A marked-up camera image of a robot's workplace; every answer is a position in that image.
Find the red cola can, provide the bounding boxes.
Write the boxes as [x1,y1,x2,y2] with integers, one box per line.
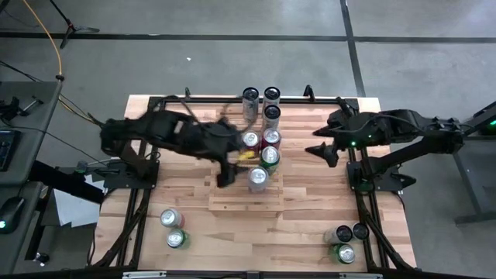
[240,130,261,155]

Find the white paper sheets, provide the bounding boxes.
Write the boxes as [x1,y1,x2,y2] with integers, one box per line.
[53,173,106,229]

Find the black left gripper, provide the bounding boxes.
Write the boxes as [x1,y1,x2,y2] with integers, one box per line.
[193,118,247,189]

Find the black computer mouse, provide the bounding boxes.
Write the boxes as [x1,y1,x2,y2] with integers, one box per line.
[0,196,26,235]

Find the black clamp tool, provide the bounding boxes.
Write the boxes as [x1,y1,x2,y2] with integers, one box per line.
[0,95,44,122]

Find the black support beam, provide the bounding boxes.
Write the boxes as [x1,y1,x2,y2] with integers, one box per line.
[29,160,106,205]

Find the silver and red soda can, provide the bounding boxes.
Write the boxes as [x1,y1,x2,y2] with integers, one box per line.
[247,166,270,194]
[160,208,186,229]

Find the wooden slatted shelf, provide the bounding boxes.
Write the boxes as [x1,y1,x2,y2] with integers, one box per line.
[208,106,285,213]

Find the green soda can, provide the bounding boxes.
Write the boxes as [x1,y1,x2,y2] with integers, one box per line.
[329,243,357,266]
[165,229,191,250]
[259,145,281,175]

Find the grey side desk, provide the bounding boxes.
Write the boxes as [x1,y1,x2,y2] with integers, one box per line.
[0,80,64,274]

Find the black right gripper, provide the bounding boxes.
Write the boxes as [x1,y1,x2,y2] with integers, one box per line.
[304,110,392,169]

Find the dark red soda can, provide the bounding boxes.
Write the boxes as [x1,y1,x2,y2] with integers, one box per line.
[262,128,283,150]

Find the yellow cable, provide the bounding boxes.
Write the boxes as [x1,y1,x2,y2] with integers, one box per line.
[21,0,65,81]

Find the black keyboard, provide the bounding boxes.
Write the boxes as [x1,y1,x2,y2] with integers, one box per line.
[0,129,22,173]

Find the dark metal stand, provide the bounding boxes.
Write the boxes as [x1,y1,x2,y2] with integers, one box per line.
[445,99,496,226]

